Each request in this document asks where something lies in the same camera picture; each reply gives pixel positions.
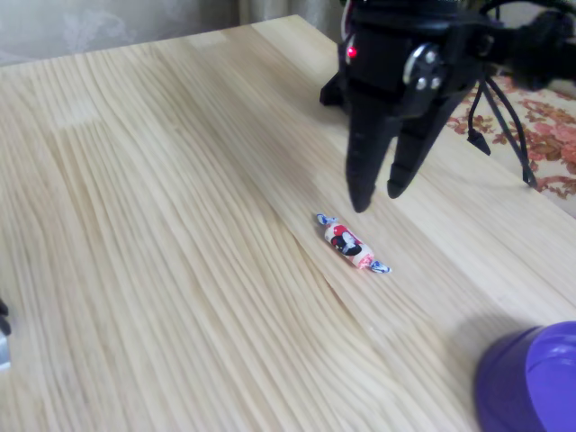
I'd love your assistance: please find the black and grey table clamp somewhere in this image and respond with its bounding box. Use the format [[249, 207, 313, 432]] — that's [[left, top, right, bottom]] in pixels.
[[0, 296, 14, 374]]

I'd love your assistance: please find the purple plastic bowl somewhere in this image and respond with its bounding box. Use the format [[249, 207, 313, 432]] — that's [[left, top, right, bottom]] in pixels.
[[474, 320, 576, 432]]

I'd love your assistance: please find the black cable with loose plug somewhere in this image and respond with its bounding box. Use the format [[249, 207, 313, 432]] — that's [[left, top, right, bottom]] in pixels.
[[465, 80, 492, 158]]

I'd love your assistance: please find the white lace curtain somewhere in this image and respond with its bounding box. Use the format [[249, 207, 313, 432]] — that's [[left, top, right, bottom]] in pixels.
[[0, 0, 346, 67]]

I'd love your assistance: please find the floral patterned cloth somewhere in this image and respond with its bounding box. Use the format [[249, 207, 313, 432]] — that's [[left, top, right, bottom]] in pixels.
[[443, 74, 576, 202]]

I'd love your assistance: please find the candy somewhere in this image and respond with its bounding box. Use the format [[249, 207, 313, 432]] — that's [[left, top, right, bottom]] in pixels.
[[315, 212, 392, 275]]

